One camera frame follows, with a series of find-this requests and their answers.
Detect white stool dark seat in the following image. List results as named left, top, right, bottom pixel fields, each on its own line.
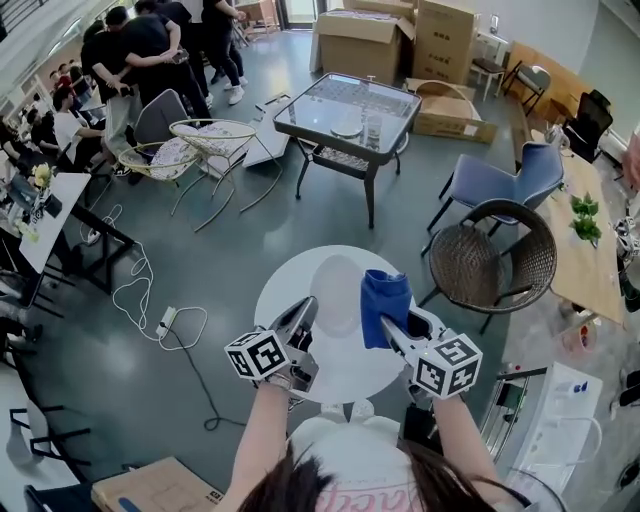
left=469, top=32, right=510, bottom=99

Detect white cable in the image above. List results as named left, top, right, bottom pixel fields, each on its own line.
left=82, top=203, right=209, bottom=351

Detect flat plain cardboard box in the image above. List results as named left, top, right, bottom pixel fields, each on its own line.
left=404, top=77, right=499, bottom=146

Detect gold wire chair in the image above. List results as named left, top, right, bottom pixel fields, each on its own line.
left=117, top=139, right=236, bottom=234
left=168, top=118, right=284, bottom=216

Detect person's white printed t-shirt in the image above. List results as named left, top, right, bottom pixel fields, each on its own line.
left=287, top=412, right=566, bottom=512

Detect person's right forearm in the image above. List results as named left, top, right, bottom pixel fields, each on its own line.
left=430, top=394, right=501, bottom=491

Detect grey padded chair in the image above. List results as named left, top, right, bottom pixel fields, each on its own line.
left=133, top=88, right=191, bottom=151

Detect small green plant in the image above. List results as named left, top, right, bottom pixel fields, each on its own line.
left=568, top=217, right=604, bottom=247
left=569, top=192, right=601, bottom=219

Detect black office chair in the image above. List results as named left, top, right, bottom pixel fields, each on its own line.
left=562, top=89, right=614, bottom=164

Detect black railing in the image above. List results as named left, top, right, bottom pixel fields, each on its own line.
left=0, top=0, right=46, bottom=44

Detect grey folding chair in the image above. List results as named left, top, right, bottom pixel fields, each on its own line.
left=502, top=64, right=552, bottom=117

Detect black frame chair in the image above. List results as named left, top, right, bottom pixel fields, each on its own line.
left=7, top=399, right=94, bottom=484

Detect white round table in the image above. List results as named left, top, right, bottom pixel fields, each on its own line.
left=253, top=243, right=417, bottom=405

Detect black cable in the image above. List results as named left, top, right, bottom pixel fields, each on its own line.
left=169, top=329, right=246, bottom=432

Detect curved wooden hoop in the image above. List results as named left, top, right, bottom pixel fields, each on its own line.
left=414, top=79, right=484, bottom=124

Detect person's left forearm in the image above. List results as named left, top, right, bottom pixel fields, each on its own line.
left=227, top=382, right=292, bottom=512

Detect low cardboard box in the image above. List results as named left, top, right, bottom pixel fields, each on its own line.
left=342, top=0, right=416, bottom=21

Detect blue upholstered chair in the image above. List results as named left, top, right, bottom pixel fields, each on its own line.
left=421, top=141, right=566, bottom=259

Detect white box appliance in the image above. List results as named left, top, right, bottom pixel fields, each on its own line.
left=514, top=360, right=606, bottom=501

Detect open cardboard box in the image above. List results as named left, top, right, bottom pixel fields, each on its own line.
left=309, top=8, right=416, bottom=86

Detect white rectangular black-legged table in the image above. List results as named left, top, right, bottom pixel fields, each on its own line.
left=18, top=172, right=137, bottom=296

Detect pink chair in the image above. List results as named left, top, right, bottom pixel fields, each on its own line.
left=621, top=147, right=640, bottom=191

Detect white curved tube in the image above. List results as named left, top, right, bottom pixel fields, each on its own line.
left=529, top=417, right=604, bottom=481

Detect plastic tub of small items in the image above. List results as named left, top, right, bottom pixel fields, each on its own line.
left=562, top=319, right=599, bottom=356

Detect dark wicker chair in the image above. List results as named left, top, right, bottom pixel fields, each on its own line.
left=417, top=198, right=559, bottom=336

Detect dark glass-top square table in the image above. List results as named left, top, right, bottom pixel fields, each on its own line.
left=272, top=72, right=424, bottom=230

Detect long wooden table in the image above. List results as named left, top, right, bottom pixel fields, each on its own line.
left=532, top=129, right=626, bottom=326

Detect metal wire rack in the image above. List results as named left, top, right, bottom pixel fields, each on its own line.
left=482, top=364, right=549, bottom=464

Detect white flat panel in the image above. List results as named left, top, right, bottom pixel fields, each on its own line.
left=242, top=92, right=301, bottom=169

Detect blue-striped flat cardboard box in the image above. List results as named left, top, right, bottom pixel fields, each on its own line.
left=91, top=455, right=224, bottom=512

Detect tall cardboard box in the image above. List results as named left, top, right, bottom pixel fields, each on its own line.
left=412, top=0, right=479, bottom=86

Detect yellow flower bunch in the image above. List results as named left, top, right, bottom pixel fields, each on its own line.
left=30, top=162, right=55, bottom=194

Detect grey round dish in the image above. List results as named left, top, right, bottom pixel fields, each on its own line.
left=329, top=117, right=364, bottom=139

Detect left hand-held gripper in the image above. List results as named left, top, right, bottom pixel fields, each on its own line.
left=223, top=298, right=321, bottom=394

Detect wooden boards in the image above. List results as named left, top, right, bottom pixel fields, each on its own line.
left=504, top=40, right=601, bottom=126

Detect white plate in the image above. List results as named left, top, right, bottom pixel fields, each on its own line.
left=308, top=253, right=365, bottom=340

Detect white power strip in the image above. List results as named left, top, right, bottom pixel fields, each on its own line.
left=155, top=305, right=177, bottom=337

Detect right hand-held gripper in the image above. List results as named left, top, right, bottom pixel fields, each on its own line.
left=379, top=307, right=484, bottom=404

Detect blue cloth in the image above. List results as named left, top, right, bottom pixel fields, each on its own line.
left=359, top=269, right=414, bottom=350

